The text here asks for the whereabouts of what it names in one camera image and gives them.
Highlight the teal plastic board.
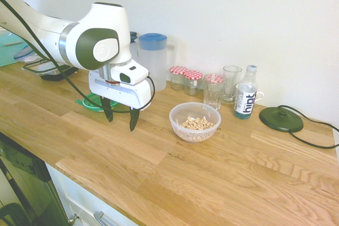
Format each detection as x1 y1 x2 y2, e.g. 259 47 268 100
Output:
0 31 30 68

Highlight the clear round plastic bowl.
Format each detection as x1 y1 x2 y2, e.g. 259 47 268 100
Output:
168 102 222 143

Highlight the black flat tray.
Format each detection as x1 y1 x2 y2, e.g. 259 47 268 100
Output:
40 67 79 82

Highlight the tall clear drinking glass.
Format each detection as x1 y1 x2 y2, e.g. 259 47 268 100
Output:
222 65 243 105

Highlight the clear container with dark rim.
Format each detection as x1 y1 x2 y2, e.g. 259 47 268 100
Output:
23 60 62 75

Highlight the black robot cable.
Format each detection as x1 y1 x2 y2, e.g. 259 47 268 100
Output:
0 0 156 112

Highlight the black kettle base cord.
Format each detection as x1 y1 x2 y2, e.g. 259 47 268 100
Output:
277 104 339 150

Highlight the glass jar red checked lid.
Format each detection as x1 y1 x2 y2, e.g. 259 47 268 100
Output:
169 66 188 91
204 73 226 85
183 70 203 96

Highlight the white cup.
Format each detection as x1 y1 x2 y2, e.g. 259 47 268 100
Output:
235 83 265 103

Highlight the black glass oven door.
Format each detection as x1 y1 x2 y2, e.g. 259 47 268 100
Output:
0 132 70 226

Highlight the silver drawer handle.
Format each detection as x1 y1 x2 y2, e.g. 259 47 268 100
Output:
93 210 118 226

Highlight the white cabinet drawer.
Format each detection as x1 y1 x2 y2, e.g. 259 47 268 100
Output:
46 162 140 226

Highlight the clear pitcher with blue lid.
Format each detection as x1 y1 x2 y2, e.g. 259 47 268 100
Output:
138 33 168 93

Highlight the clear zip bag blue strip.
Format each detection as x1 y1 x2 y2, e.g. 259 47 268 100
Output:
10 45 44 65

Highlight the hint water bottle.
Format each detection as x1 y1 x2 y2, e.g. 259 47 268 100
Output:
233 64 259 120

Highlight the green round container lid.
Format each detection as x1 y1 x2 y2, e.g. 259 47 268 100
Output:
76 92 126 113

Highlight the dark round kettle base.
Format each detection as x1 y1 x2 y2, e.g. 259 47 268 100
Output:
258 106 305 133

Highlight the ribbed clear glass tumbler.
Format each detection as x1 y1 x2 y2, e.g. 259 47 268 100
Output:
203 75 227 111

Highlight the silver round knob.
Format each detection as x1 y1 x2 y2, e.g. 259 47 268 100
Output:
67 213 81 224

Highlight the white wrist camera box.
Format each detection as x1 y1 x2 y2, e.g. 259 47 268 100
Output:
110 63 149 86

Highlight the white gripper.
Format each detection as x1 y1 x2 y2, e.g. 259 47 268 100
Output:
88 70 153 132

